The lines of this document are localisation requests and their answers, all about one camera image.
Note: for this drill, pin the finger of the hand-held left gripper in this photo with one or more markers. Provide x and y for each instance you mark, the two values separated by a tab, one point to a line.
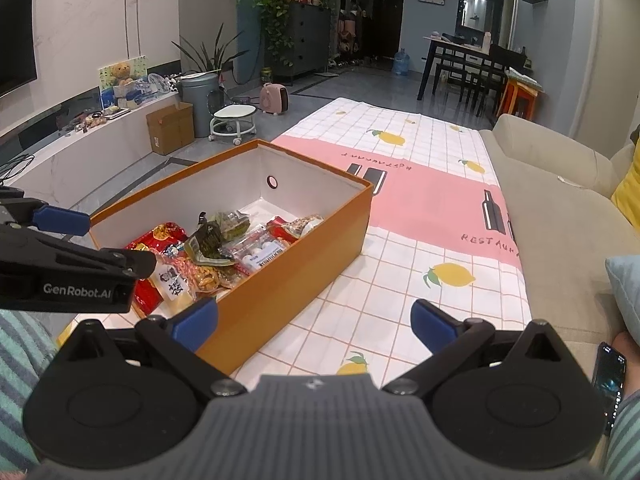
135	262
62	221

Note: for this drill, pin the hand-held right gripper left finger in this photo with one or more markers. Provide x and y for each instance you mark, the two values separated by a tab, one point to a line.
192	322

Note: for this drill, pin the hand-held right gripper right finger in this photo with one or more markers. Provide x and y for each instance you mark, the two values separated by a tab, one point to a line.
432	322

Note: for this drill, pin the large red snack packet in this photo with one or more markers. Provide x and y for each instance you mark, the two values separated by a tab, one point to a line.
155	240

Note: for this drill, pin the yellow snack packet white label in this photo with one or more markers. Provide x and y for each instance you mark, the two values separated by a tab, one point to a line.
200	275

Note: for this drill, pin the dark snack packet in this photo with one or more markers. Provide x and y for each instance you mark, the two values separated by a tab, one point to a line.
207	242

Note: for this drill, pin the clear packet white-blue label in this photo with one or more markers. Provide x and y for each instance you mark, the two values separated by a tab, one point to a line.
255	252

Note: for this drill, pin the orange storage box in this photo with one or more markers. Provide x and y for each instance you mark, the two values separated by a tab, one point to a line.
290	285

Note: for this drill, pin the clear green snack packet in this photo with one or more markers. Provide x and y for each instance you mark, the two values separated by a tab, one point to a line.
232	220

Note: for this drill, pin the red-edged peanut snack packet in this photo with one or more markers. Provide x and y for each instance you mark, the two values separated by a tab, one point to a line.
287	227

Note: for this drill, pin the person's left forearm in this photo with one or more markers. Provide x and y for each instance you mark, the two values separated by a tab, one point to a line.
22	370

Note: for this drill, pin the white marble media console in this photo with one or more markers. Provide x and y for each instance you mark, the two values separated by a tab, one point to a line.
100	145

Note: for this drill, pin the lemon print checked tablecloth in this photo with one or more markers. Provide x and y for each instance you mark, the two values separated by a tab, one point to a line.
430	195

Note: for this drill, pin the cardboard box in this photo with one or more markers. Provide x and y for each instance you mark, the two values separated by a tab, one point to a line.
170	129

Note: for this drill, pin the beige sofa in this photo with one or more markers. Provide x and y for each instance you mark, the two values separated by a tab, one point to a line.
555	240

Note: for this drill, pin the teddy bear picture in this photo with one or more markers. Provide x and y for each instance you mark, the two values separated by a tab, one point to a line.
122	80

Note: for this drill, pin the grey trash can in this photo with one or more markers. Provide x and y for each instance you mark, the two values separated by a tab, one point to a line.
197	102

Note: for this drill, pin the white round stool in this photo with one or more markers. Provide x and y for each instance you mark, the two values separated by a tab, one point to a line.
234	112

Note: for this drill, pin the black television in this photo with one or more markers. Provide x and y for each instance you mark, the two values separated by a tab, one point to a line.
15	40

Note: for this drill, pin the black smartphone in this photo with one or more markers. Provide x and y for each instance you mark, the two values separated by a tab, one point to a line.
609	385

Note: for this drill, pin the light blue pillow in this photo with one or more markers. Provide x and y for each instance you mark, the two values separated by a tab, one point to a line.
625	290

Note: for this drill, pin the pink space heater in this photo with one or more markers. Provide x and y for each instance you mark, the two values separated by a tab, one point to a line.
275	99

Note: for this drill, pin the long-leaf potted plant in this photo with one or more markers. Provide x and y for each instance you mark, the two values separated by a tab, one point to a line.
210	55

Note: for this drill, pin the yellow pillow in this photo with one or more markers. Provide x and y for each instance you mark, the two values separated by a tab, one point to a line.
630	190

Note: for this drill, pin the orange stool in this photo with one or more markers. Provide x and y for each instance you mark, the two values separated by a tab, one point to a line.
520	95

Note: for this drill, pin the blue water jug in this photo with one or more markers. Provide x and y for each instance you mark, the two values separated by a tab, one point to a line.
402	62

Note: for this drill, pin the black dining chair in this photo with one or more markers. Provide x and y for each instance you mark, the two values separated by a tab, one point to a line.
505	67

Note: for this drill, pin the black dining table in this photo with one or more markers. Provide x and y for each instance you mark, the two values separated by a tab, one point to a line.
460	46

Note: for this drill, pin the dark grey dresser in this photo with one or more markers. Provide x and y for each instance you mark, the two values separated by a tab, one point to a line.
310	40

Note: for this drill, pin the trailing vine plant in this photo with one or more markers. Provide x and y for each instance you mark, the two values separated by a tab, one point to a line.
275	10

